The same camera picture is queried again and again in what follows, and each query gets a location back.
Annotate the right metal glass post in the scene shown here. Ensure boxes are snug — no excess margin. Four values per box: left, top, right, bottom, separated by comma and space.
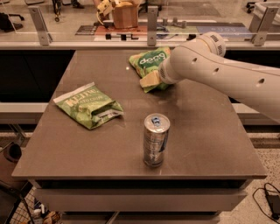
249, 7, 278, 46

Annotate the black office chair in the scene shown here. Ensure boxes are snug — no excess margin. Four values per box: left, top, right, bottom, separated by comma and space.
0, 12, 25, 32

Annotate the green rice chip bag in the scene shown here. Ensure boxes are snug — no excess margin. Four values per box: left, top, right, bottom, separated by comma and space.
129, 46, 171, 93

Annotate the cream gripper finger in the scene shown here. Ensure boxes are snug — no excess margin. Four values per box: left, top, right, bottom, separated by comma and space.
140, 70, 161, 88

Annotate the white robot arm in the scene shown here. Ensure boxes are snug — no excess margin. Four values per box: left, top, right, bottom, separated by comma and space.
140, 32, 280, 123

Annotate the wire basket with items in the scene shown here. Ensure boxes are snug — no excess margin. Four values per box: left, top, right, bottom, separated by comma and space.
0, 181, 63, 224

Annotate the silver energy drink can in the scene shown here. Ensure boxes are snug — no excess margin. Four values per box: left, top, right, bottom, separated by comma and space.
143, 113, 171, 167

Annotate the metal glass post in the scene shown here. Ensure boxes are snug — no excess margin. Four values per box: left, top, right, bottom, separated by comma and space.
147, 6, 158, 46
28, 6, 52, 46
249, 7, 278, 46

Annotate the black power adapter with cable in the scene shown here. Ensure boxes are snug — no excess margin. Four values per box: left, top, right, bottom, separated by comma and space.
252, 182, 280, 224

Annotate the middle metal glass post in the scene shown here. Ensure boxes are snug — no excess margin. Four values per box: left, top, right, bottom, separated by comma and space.
147, 6, 158, 46

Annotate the green kettle chip bag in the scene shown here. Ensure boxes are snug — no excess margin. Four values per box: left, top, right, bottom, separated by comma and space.
53, 82, 123, 130

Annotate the left metal glass post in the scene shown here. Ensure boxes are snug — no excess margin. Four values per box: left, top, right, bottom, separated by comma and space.
28, 6, 52, 46

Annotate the grey table drawer base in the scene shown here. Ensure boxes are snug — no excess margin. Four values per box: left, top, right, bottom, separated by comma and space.
29, 178, 254, 224

